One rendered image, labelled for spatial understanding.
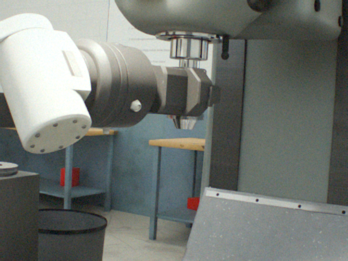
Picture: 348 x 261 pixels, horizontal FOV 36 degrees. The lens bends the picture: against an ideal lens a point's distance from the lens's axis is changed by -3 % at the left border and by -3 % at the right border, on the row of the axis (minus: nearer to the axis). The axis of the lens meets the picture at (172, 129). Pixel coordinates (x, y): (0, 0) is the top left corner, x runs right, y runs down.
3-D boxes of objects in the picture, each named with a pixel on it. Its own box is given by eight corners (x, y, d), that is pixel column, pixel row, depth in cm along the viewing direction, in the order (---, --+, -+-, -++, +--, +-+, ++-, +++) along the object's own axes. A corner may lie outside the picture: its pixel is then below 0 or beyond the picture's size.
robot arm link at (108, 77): (108, 23, 56) (18, 6, 47) (150, 111, 52) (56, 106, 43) (48, 87, 61) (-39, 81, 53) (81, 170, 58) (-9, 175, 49)
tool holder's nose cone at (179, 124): (169, 127, 70) (169, 117, 70) (196, 129, 70) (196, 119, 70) (171, 129, 66) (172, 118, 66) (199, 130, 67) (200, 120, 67)
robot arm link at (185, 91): (216, 53, 61) (147, 38, 52) (211, 138, 62) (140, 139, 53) (134, 53, 69) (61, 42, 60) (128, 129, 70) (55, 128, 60)
